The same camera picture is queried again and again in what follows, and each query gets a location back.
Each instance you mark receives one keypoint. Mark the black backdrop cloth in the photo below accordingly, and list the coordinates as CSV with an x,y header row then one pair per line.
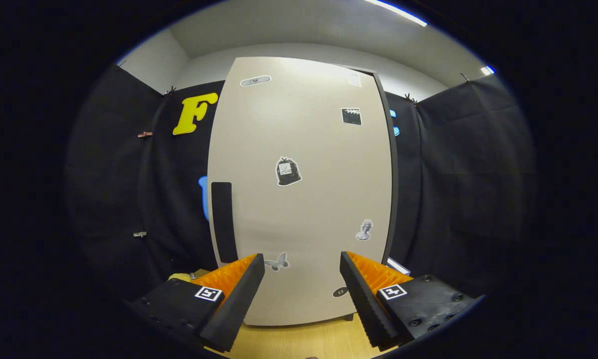
x,y
114,199

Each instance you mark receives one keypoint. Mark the beige shoe cabinet door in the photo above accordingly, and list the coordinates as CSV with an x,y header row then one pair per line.
x,y
309,209

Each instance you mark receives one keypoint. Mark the yellow corn plush toy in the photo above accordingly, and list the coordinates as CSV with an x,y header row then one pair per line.
x,y
179,276

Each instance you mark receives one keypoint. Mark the small ceiling light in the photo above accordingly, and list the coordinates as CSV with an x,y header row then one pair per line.
x,y
487,70

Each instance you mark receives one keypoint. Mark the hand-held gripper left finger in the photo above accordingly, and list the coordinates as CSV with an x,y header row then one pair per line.
x,y
239,304

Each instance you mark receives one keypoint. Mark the long ceiling light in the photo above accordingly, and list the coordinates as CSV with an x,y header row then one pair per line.
x,y
398,12

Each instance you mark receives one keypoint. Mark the flat cardboard box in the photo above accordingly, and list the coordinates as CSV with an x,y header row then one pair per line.
x,y
397,266

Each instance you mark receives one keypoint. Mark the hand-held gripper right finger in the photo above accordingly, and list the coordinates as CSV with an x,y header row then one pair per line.
x,y
366,304

